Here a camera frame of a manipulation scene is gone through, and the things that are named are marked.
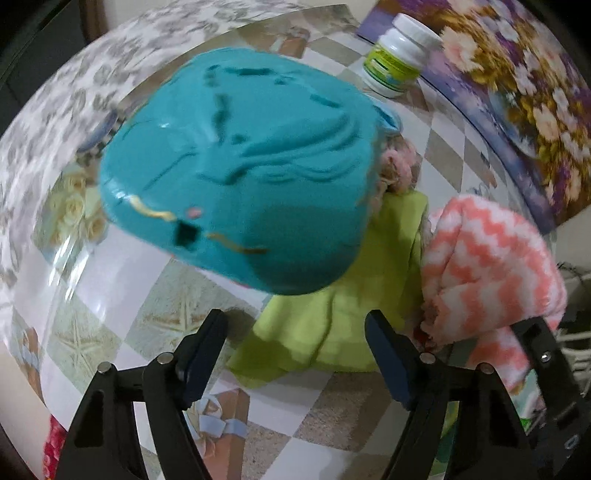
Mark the pink white zigzag towel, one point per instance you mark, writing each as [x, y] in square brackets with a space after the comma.
[489, 267]

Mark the checkered printed table cover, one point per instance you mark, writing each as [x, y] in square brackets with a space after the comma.
[115, 318]

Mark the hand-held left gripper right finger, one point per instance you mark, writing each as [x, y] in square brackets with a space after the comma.
[390, 360]

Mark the lime green cloth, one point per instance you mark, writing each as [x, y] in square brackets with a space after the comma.
[332, 323]

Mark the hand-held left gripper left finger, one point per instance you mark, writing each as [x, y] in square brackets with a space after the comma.
[207, 346]

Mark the flower painting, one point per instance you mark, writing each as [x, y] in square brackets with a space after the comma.
[521, 92]

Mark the white medicine bottle green label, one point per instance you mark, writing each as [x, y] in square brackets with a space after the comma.
[397, 55]

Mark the light blue cloth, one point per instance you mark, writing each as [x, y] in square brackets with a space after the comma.
[388, 121]

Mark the red patterned cloth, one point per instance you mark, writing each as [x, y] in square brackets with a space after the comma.
[53, 447]

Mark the teal plastic toy box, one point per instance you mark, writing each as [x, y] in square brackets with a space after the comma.
[254, 175]

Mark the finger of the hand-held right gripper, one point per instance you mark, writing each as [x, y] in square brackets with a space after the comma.
[549, 369]

